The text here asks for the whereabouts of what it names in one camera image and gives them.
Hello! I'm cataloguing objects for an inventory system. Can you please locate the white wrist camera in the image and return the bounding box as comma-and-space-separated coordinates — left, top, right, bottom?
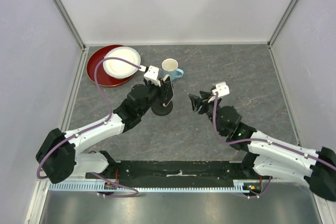
208, 81, 230, 103
139, 65, 161, 87

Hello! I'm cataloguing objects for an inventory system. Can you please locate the light blue mug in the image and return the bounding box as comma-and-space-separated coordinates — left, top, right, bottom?
162, 58, 184, 81

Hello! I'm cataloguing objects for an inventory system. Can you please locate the purple cable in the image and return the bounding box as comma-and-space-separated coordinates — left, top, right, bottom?
36, 56, 142, 180
211, 92, 336, 172

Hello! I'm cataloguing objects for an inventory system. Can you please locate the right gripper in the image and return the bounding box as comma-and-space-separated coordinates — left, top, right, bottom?
187, 91, 225, 136

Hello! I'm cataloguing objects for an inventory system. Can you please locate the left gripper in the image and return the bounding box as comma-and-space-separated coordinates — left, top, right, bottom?
139, 77, 170, 116

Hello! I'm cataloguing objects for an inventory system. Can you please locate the smartphone with beige case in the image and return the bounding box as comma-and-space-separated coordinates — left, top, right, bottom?
162, 74, 174, 107

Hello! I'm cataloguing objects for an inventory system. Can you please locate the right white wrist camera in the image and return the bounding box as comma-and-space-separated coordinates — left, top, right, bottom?
208, 81, 230, 103

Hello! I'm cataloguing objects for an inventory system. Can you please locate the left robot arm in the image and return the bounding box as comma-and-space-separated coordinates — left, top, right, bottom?
36, 75, 174, 184

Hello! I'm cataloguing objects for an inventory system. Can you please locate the white paper plate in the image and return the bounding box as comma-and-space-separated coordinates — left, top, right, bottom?
103, 46, 141, 79

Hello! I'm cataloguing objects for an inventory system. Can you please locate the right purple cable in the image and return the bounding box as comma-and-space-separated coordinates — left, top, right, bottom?
211, 92, 336, 172

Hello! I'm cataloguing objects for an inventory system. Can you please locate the left aluminium frame post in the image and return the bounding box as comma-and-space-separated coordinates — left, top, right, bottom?
36, 0, 87, 49

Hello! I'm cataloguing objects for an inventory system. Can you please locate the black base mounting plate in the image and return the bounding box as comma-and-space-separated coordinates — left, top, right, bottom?
118, 161, 248, 188

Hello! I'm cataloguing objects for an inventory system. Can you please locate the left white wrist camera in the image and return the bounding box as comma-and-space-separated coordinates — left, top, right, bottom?
139, 65, 161, 87

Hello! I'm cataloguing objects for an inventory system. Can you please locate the black phone stand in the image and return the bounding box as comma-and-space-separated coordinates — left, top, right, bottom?
151, 101, 173, 116

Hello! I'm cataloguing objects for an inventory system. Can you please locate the red round plate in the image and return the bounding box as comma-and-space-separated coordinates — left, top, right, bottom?
86, 45, 134, 87

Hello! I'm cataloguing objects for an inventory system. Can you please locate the aluminium frame post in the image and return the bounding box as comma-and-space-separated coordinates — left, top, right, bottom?
267, 0, 316, 48
36, 0, 87, 49

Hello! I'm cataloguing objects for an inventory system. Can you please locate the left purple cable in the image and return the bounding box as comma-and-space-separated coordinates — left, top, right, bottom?
36, 56, 142, 180

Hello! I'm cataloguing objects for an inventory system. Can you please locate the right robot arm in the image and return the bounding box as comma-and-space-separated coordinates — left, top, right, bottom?
189, 91, 335, 201

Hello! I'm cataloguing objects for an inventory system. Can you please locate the white slotted cable duct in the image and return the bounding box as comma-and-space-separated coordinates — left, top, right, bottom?
48, 180, 250, 193

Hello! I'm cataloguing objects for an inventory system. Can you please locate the right aluminium frame post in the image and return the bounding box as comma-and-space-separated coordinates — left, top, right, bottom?
267, 0, 316, 48

